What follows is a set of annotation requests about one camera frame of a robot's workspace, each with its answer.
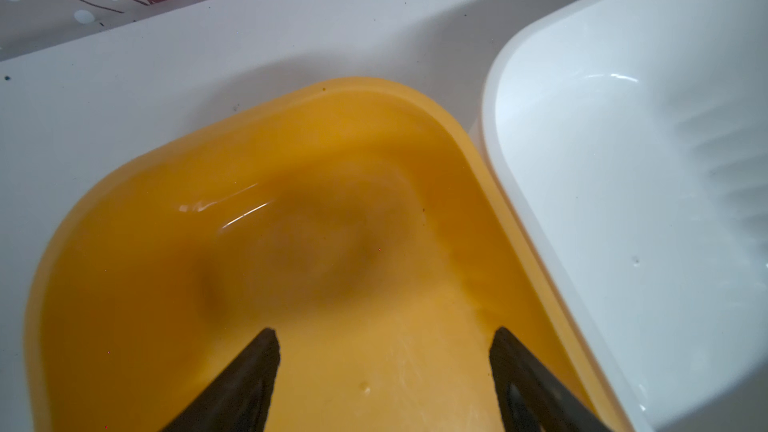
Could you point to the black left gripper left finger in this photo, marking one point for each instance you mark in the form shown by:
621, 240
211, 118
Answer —
238, 399

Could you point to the white plastic container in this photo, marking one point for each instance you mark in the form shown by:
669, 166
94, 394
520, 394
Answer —
630, 136

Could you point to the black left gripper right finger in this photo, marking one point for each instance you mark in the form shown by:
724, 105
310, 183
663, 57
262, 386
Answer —
530, 397

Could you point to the yellow plastic container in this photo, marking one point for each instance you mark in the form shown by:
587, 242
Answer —
353, 217

